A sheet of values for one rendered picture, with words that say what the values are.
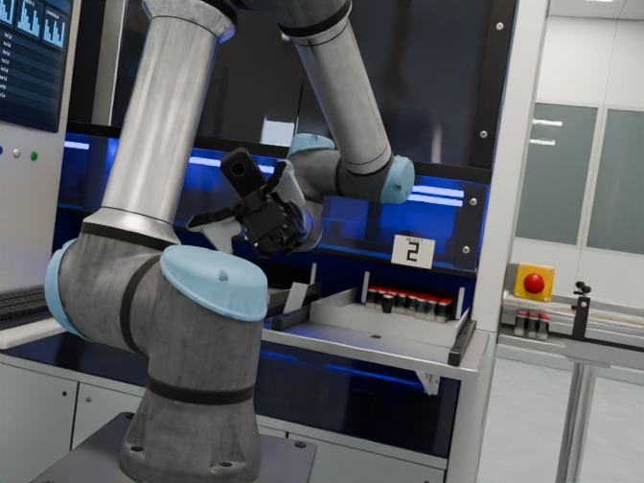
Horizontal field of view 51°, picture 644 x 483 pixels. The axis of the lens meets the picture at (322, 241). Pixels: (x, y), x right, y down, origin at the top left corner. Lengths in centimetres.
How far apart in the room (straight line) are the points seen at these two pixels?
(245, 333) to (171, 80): 31
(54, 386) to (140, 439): 110
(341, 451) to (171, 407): 86
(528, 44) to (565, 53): 475
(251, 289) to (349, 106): 34
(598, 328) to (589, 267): 451
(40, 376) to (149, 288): 115
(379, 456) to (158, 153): 93
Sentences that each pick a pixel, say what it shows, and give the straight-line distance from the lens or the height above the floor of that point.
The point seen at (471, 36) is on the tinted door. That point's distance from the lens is 148.
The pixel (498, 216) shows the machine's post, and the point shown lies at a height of 112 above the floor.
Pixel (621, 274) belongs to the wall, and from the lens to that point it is 608.
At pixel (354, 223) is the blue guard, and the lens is 145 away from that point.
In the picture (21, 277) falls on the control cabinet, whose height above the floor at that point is 84.
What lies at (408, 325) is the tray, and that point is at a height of 91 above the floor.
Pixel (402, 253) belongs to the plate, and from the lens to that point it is 143.
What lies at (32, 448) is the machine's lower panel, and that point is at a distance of 192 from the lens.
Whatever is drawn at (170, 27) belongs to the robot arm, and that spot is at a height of 127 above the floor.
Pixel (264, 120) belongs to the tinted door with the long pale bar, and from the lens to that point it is 155.
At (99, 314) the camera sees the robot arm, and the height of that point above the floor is 94.
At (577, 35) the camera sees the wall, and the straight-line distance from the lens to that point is 625.
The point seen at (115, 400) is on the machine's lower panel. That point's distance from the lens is 174.
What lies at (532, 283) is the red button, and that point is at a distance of 138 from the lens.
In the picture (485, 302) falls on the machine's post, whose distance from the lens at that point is 142.
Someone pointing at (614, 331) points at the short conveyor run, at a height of 91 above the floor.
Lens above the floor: 109
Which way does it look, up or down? 3 degrees down
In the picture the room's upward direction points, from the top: 8 degrees clockwise
